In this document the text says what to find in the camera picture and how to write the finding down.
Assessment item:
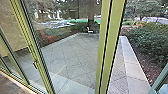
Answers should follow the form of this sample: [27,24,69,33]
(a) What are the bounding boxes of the pale low stone structure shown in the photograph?
[41,19,73,29]

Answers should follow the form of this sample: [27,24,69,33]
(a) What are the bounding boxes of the dark tree trunk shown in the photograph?
[87,0,98,29]

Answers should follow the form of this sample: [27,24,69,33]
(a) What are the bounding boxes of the metal door handle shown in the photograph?
[31,59,40,70]

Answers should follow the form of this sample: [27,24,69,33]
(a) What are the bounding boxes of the outdoor green shrub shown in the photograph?
[36,22,101,46]
[126,21,168,64]

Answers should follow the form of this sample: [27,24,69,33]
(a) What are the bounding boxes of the green framed glass wall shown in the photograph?
[0,0,127,94]

